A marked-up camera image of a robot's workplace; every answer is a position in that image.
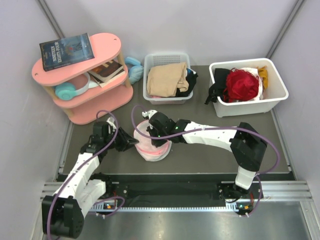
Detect red lace bra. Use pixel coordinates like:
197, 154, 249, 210
223, 68, 260, 103

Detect black bra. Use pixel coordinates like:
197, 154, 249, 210
204, 68, 231, 105

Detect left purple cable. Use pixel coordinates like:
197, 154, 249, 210
47, 109, 126, 239

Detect light blue headphones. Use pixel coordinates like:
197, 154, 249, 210
124, 56, 144, 85

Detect mustard yellow garment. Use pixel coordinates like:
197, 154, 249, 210
257, 66, 269, 90

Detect white garment in bin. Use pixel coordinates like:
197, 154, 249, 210
242, 67, 264, 102

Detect beige folded garment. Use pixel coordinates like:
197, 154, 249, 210
147, 62, 189, 97

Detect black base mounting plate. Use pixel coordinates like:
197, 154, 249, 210
99, 172, 261, 208

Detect white plastic bin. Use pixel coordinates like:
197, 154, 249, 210
209, 58, 289, 118

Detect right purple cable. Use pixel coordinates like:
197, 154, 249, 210
130, 104, 281, 216

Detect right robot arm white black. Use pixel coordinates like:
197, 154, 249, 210
142, 110, 267, 200

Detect purple cable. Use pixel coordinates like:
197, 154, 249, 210
130, 104, 281, 216
47, 109, 126, 239

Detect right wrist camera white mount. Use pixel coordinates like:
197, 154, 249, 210
141, 109, 158, 120

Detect black garment in basket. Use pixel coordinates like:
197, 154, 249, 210
175, 68, 198, 98

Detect grey perforated plastic basket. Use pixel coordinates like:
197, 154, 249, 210
142, 52, 193, 105

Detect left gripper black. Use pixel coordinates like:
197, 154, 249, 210
104, 126, 139, 152

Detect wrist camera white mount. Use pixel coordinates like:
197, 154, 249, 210
106, 116, 117, 132
141, 109, 158, 120

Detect aluminium rail with cable duct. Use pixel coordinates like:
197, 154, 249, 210
39, 180, 314, 213

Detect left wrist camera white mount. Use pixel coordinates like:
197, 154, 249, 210
106, 116, 117, 132

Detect pink three-tier shelf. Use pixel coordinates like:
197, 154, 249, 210
32, 33, 134, 125

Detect teal white headphones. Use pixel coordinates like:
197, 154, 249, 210
54, 72, 99, 101

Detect dark blue hardcover book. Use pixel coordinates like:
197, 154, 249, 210
39, 33, 95, 72

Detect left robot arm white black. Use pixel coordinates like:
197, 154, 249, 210
41, 117, 139, 239

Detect brown book on shelf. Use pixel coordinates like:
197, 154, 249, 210
88, 60, 126, 88

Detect pink white mesh laundry bag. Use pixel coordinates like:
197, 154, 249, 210
133, 129, 172, 162

